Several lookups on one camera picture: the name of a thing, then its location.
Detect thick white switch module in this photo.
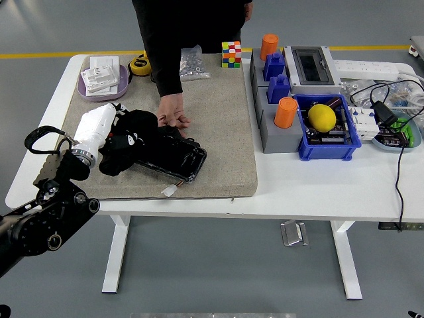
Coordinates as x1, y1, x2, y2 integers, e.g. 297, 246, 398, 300
80, 64, 119, 93

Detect light-blue dish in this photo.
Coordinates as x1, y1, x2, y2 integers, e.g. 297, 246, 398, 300
370, 111, 423, 153

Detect silver metal bracket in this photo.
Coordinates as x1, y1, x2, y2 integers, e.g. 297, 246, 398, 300
280, 219, 309, 248

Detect purple oval tray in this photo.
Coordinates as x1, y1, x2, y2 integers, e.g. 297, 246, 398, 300
77, 64, 130, 102

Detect flat white socket plate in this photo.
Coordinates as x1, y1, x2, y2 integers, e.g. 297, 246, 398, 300
86, 55, 121, 97

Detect blue plastic bin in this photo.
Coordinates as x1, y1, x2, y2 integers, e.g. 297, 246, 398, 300
293, 93, 362, 162

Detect clear bag of blue parts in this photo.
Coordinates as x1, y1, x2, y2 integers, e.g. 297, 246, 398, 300
380, 81, 424, 110

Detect large grey block base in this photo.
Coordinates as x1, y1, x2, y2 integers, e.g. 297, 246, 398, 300
254, 86, 304, 154

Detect white power strip cable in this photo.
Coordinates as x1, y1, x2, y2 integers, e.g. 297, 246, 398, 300
396, 62, 424, 117

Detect orange cylinder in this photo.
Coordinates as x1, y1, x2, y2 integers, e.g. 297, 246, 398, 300
273, 97, 299, 129
260, 33, 280, 62

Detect black glossy panel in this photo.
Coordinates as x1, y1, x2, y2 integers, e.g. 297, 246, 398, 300
134, 125, 208, 184

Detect dark circuit board with chips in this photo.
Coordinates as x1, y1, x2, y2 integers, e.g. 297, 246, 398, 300
377, 127, 410, 146

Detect black power adapter with cord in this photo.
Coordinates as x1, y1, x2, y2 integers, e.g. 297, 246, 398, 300
349, 79, 424, 233

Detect grey electrical distribution box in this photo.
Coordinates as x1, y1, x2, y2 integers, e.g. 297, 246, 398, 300
283, 45, 343, 96

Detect blue peg block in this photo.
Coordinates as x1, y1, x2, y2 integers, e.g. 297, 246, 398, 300
267, 74, 292, 105
263, 52, 286, 83

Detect yellow lemon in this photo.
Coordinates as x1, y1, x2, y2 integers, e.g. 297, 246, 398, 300
307, 103, 337, 133

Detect white power strip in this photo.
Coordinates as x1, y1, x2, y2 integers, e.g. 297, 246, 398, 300
331, 59, 400, 82

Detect black circuit board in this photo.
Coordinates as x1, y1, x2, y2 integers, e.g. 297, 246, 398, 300
304, 124, 354, 146

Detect clear bag of white washers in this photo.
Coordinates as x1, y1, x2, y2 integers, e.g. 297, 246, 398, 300
341, 78, 377, 107

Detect white table leg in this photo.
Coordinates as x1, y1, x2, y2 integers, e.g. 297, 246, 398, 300
101, 215, 132, 294
329, 220, 363, 301

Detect person's torso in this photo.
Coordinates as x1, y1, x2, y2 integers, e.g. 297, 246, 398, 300
131, 0, 254, 56

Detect black table control box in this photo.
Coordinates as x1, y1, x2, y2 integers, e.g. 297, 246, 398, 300
378, 222, 424, 231

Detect black rag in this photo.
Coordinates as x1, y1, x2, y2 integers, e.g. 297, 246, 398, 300
98, 109, 160, 177

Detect colourful puzzle cube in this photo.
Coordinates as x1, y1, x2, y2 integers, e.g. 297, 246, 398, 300
221, 40, 243, 70

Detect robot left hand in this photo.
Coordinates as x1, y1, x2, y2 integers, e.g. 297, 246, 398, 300
72, 102, 140, 150

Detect white circuit breaker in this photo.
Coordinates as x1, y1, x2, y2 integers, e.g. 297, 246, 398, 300
347, 105, 380, 140

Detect green terminal block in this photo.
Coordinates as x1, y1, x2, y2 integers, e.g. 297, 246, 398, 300
389, 118, 415, 147

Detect grey-brown mat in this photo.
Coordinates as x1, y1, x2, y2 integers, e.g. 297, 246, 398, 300
58, 53, 258, 203

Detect yellow tape measure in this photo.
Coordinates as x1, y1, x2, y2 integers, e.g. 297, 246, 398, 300
127, 50, 152, 83

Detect person's right hand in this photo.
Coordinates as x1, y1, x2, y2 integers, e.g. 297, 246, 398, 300
157, 93, 192, 138

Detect white wire connector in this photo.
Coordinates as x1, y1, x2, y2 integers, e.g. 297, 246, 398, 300
160, 180, 184, 198

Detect small grey block base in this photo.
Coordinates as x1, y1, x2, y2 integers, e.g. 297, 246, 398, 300
248, 48, 292, 97

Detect grey cart corner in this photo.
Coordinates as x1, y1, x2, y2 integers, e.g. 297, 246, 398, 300
407, 35, 424, 60

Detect clear bag of metal nuts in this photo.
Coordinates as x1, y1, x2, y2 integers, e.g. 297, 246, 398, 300
180, 44, 212, 83

